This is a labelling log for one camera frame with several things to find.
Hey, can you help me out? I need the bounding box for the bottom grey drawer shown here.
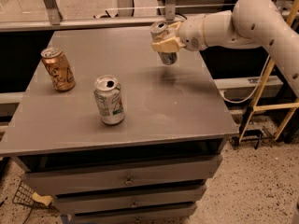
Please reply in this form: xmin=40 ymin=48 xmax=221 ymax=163
xmin=73 ymin=203 xmax=196 ymax=224

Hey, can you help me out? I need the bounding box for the black wire basket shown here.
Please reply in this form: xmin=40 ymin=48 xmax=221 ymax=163
xmin=12 ymin=181 xmax=46 ymax=209

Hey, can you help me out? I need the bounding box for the white cable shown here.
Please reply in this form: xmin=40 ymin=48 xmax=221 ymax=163
xmin=220 ymin=54 xmax=271 ymax=105

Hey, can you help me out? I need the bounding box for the orange soda can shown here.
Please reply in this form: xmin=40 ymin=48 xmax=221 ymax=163
xmin=41 ymin=47 xmax=76 ymax=91

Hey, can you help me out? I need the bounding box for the metal railing frame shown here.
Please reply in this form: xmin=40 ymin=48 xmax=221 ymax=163
xmin=0 ymin=0 xmax=294 ymax=33

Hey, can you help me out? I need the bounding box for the grey drawer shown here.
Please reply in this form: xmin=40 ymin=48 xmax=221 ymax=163
xmin=73 ymin=203 xmax=196 ymax=224
xmin=54 ymin=184 xmax=206 ymax=214
xmin=22 ymin=155 xmax=222 ymax=195

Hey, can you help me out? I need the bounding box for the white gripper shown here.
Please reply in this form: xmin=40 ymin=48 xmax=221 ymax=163
xmin=151 ymin=14 xmax=206 ymax=53

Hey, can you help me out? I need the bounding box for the silver redbull can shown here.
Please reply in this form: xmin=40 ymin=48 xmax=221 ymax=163
xmin=150 ymin=21 xmax=177 ymax=65

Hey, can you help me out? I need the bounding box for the top grey drawer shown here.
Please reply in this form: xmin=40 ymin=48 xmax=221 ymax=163
xmin=22 ymin=155 xmax=222 ymax=195

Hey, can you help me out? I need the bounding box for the white green soda can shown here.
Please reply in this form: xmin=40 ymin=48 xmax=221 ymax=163
xmin=93 ymin=75 xmax=124 ymax=125

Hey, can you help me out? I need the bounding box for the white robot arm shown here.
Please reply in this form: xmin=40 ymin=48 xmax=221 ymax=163
xmin=151 ymin=0 xmax=299 ymax=96

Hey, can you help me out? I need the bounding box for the middle grey drawer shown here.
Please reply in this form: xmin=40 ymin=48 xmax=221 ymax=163
xmin=54 ymin=184 xmax=206 ymax=214

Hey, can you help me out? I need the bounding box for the yellow metal stand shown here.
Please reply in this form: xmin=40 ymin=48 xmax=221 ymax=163
xmin=233 ymin=0 xmax=299 ymax=145

